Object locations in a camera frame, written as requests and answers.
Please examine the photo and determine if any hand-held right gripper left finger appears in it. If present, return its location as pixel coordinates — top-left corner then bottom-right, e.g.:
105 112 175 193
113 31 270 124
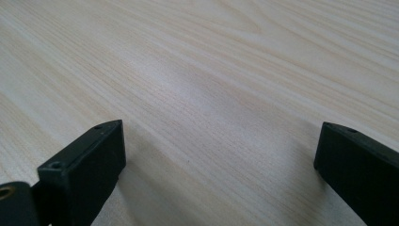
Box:
31 119 127 226

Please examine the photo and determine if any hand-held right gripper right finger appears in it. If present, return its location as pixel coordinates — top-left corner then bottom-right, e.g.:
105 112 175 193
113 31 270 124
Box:
313 121 399 226

